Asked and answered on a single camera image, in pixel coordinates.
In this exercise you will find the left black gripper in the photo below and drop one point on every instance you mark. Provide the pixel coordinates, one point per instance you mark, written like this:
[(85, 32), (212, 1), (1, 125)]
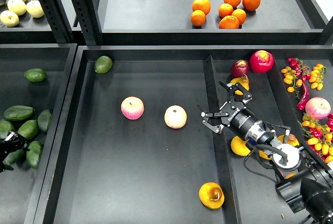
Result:
[(12, 143)]

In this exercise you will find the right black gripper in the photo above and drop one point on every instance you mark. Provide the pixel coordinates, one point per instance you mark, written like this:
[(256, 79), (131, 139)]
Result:
[(241, 121)]

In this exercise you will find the yellow pear with stem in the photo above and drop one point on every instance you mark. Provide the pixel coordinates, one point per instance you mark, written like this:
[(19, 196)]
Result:
[(211, 195)]

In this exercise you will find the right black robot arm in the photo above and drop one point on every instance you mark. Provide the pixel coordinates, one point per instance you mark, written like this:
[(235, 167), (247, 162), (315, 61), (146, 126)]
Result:
[(301, 178)]

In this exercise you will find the dark avocado left edge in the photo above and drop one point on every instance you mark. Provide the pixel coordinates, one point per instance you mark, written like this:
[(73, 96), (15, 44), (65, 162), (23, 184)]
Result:
[(5, 128)]

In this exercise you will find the yellow pear left of wrist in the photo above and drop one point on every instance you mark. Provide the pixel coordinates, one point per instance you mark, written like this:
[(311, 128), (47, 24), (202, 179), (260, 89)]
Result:
[(239, 146)]

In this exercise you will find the yellow pear of wrist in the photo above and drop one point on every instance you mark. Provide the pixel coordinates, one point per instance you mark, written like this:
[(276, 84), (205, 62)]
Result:
[(239, 146), (292, 140)]

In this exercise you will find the bright green avocado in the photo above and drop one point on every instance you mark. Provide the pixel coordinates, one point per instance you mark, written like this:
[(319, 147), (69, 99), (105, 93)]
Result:
[(29, 129)]

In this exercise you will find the yellow pear near red apple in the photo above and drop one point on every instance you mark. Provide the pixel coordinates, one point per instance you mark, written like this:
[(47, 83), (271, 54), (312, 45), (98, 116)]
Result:
[(243, 80)]

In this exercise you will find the yellow pear under wrist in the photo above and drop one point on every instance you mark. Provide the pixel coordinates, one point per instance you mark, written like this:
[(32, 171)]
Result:
[(264, 155)]

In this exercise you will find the dark green upright avocado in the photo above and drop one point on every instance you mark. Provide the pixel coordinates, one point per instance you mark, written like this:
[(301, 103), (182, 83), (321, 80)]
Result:
[(44, 120)]

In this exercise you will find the yellow pear right of wrist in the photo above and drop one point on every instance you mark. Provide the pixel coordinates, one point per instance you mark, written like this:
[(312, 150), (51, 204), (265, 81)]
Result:
[(292, 140)]

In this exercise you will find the green avocado upper left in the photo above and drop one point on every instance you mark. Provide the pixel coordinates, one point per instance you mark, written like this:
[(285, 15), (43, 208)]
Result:
[(35, 75)]

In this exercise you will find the yellow pear lower right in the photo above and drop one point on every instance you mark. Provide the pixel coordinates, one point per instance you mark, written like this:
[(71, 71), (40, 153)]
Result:
[(290, 175)]

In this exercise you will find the green avocado in tray corner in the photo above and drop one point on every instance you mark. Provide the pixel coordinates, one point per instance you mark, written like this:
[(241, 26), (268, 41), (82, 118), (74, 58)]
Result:
[(103, 64)]

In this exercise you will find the pale yellow pear front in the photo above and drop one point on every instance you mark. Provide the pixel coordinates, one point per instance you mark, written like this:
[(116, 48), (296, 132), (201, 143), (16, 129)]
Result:
[(9, 18)]

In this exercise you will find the dark red apple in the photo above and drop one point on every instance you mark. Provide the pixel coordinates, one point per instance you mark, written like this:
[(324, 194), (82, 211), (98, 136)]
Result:
[(239, 68)]

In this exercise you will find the pale pink apple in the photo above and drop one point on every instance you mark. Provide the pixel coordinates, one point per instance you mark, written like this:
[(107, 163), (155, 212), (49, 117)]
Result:
[(175, 117)]

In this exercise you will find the bright red apple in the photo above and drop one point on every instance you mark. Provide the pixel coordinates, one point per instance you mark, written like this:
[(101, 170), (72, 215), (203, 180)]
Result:
[(261, 61)]

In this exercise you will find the orange cherry tomato bunch left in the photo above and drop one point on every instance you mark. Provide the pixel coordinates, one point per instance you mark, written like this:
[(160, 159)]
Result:
[(292, 78)]

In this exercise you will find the red chili pepper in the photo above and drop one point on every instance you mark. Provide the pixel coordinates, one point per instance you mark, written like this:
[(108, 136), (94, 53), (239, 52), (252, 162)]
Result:
[(304, 98)]

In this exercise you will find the red cherry tomato bunch top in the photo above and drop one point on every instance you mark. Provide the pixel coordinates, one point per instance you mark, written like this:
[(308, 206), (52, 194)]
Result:
[(298, 69)]

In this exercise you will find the pink apple right side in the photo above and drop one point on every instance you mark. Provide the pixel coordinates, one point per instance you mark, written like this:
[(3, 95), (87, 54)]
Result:
[(318, 108)]

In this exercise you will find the mixed cherry tomato bunch lower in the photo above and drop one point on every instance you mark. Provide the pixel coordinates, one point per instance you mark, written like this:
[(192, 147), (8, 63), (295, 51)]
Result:
[(318, 136)]

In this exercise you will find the orange fruit front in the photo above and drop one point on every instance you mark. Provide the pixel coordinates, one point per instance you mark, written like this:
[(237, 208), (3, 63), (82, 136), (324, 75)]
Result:
[(229, 22)]

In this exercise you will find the yellow cherry tomato bunch right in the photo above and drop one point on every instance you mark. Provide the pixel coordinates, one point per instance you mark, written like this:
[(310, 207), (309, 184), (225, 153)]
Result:
[(317, 77)]

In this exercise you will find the orange fruit middle right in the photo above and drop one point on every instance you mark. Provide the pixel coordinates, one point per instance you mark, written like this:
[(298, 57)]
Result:
[(241, 15)]

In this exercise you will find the orange fruit lower left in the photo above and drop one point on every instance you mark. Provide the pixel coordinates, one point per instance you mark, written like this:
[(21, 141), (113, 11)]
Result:
[(198, 18)]

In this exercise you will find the pink red apple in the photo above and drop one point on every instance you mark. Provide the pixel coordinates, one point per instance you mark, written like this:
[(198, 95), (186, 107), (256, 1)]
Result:
[(132, 107)]

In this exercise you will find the black metal divider bar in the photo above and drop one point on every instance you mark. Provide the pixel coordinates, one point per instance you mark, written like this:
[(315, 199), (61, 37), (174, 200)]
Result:
[(222, 154)]

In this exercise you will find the orange fruit centre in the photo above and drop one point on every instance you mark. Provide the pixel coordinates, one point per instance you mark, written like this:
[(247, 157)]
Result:
[(225, 9)]

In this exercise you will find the orange fruit far left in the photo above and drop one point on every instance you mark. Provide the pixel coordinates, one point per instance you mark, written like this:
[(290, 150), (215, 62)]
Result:
[(203, 5)]

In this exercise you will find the orange fruit top right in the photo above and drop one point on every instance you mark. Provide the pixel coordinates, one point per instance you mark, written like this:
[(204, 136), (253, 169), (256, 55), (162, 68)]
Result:
[(251, 5)]

